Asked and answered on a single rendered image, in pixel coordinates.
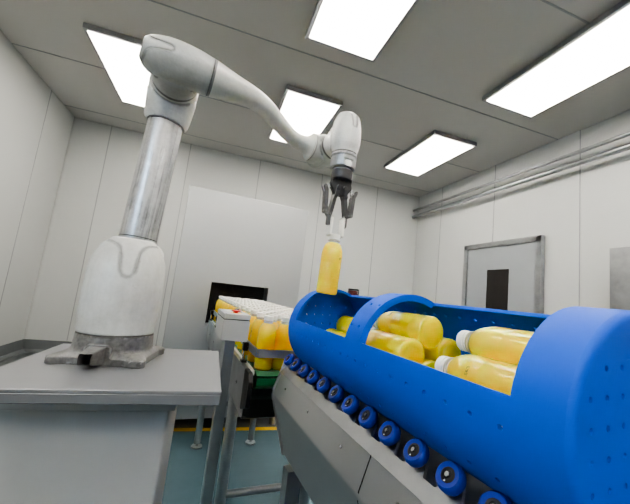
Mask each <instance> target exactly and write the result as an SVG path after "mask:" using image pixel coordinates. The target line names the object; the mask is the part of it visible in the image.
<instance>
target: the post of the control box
mask: <svg viewBox="0 0 630 504"><path fill-rule="evenodd" d="M234 347H235V341H224V342H223V349H222V356H221V363H220V378H221V390H222V393H221V400H220V405H219V406H216V405H214V410H213V417H212V423H211V430H210V437H209V444H208V450H207V457H206V464H205V471H204V477H203V484H202V491H201V498H200V504H212V500H213V493H214V486H215V479H216V472H217V465H218V458H219V451H220V444H221V438H222V431H223V424H224V417H225V410H226V403H227V396H228V389H229V382H230V375H231V368H232V361H233V354H234Z"/></svg>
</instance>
